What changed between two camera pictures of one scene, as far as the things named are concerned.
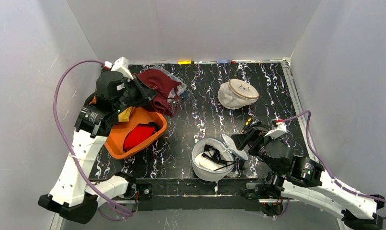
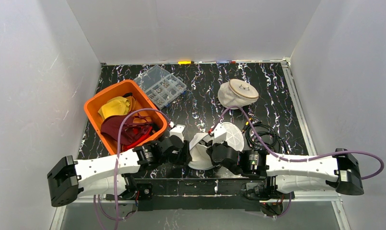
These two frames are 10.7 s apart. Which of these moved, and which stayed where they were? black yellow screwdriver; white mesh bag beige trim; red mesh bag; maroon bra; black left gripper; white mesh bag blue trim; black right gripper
Moved: black left gripper; white mesh bag blue trim; black right gripper; maroon bra
Stayed: black yellow screwdriver; white mesh bag beige trim; red mesh bag
